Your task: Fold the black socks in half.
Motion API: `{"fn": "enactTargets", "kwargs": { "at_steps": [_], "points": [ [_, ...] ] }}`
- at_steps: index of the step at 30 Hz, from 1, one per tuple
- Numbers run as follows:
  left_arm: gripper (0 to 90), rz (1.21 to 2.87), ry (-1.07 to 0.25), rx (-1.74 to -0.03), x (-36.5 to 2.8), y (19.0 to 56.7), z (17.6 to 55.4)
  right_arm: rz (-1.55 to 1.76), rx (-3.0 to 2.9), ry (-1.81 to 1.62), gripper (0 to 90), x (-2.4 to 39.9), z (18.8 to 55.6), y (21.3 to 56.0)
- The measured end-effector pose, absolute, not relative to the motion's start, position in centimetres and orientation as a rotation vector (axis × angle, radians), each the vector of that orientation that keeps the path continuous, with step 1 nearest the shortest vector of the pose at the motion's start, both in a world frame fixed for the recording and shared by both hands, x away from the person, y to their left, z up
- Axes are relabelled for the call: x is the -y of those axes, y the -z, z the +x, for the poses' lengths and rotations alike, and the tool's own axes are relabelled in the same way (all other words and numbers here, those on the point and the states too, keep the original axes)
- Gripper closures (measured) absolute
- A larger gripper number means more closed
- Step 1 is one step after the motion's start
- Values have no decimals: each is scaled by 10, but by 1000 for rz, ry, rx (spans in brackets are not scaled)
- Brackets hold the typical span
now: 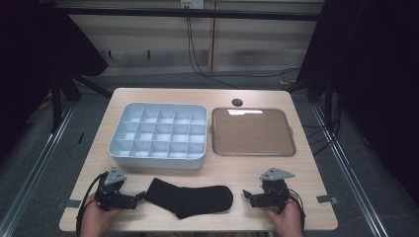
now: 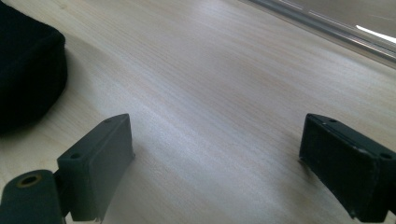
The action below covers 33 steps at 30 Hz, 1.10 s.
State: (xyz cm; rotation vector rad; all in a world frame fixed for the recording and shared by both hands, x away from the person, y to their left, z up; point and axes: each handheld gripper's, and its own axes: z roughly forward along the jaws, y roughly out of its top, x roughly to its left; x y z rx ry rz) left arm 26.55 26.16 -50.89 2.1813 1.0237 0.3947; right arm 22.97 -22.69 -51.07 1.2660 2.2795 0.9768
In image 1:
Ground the black curtain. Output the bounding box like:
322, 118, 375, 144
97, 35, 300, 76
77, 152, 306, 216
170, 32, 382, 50
295, 0, 419, 206
0, 0, 110, 162

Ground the person's left hand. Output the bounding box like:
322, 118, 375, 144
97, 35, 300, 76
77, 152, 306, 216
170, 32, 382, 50
79, 194, 124, 233

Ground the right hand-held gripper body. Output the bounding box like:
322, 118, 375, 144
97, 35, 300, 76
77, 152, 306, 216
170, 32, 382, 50
250, 167, 295, 211

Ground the metal floor rail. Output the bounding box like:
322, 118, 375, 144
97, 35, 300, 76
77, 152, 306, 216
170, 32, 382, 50
310, 103, 389, 237
0, 105, 76, 237

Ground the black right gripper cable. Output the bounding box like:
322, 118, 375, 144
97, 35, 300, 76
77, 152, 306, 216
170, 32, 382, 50
286, 188, 306, 231

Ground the black horizontal frame bar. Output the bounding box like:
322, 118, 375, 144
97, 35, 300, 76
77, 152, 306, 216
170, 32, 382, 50
52, 6, 325, 23

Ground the brown square tray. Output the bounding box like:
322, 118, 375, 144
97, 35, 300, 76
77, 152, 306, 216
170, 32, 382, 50
210, 107, 296, 157

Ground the white wall power outlet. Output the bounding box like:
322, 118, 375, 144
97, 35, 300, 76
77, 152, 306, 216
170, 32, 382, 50
180, 0, 206, 10

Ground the black hanging wall cable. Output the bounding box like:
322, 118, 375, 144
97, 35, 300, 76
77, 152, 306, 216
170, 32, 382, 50
186, 16, 241, 90

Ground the person's right hand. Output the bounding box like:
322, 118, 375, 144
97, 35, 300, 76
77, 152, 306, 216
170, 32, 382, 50
265, 194, 304, 231

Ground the black metal stand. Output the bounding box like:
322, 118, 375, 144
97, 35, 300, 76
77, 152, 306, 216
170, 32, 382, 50
49, 72, 114, 133
286, 72, 334, 129

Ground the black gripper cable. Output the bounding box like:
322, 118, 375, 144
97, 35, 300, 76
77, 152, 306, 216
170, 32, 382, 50
286, 188, 306, 231
75, 171, 110, 237

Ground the bundle of black floor cables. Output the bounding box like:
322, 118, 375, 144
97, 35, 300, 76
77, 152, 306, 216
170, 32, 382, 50
302, 92, 342, 158

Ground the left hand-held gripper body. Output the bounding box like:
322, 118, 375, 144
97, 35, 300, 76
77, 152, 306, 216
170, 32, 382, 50
94, 165, 137, 212

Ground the black sock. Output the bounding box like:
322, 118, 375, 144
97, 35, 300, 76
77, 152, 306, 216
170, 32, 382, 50
143, 177, 234, 220

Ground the pale blue divided storage box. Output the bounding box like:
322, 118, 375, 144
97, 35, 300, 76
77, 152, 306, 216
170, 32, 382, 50
108, 102, 209, 170

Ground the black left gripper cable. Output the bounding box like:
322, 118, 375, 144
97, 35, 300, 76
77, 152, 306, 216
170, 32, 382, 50
75, 171, 110, 237

